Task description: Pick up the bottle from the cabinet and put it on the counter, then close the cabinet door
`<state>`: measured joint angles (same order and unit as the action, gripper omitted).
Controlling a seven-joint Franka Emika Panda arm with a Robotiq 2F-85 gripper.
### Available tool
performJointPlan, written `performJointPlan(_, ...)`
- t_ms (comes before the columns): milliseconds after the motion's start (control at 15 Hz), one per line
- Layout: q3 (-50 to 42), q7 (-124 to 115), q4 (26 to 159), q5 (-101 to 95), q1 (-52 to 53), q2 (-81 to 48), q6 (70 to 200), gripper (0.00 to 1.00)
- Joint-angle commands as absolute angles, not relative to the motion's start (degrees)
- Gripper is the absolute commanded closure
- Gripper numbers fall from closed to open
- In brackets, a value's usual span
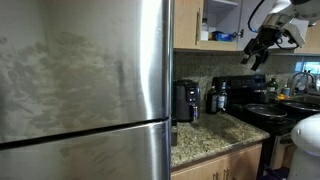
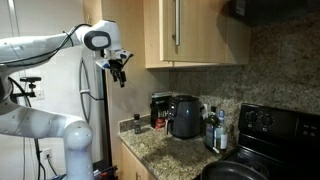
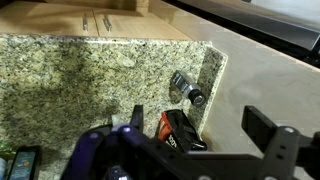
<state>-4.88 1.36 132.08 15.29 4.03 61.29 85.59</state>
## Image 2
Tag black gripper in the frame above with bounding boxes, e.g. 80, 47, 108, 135
108, 58, 128, 89

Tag wooden cabinet door white inside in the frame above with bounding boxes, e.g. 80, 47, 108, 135
158, 0, 232, 63

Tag wooden base cabinet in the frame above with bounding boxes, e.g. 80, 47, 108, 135
119, 141, 158, 180

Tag clear bottle blue cap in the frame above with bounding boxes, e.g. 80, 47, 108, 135
213, 109, 229, 153

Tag stainless steel refrigerator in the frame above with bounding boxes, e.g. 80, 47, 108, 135
79, 49, 112, 165

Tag small pepper shaker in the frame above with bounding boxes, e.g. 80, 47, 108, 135
133, 113, 142, 135

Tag tall wooden side panel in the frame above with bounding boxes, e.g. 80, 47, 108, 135
82, 0, 170, 168

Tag black frying pan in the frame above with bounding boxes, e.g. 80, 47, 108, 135
200, 159, 270, 180

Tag black range hood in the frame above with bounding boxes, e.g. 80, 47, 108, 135
227, 0, 320, 28

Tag black electric stove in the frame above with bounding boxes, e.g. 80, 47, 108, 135
193, 102, 320, 180

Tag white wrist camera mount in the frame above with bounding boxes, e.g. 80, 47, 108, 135
94, 48, 135, 70

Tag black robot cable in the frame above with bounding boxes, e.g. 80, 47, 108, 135
0, 23, 93, 66

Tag white wall light switch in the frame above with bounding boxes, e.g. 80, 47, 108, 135
35, 88, 46, 101

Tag black camera on stand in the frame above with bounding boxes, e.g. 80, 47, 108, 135
9, 76, 43, 104

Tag white wall power outlet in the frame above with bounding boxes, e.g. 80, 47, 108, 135
41, 147, 54, 161

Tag wooden wall cabinet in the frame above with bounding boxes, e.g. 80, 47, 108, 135
143, 0, 252, 70

